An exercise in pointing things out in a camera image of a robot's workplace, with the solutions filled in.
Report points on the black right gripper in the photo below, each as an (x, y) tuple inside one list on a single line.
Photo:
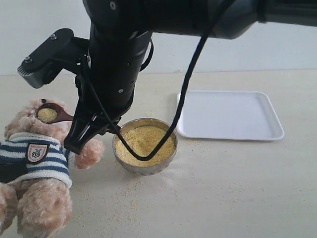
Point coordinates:
[(107, 86)]

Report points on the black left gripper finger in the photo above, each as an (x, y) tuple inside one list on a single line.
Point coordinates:
[(11, 171)]

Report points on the dark brown wooden spoon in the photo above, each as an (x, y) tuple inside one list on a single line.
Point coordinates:
[(52, 118)]

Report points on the tan teddy bear striped sweater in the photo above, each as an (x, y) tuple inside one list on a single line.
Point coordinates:
[(40, 200)]

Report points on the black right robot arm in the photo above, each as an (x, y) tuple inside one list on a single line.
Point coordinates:
[(121, 31)]

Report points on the steel bowl of yellow millet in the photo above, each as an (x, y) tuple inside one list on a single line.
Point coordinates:
[(143, 135)]

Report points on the white rectangular plastic tray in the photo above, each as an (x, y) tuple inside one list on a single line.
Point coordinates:
[(229, 115)]

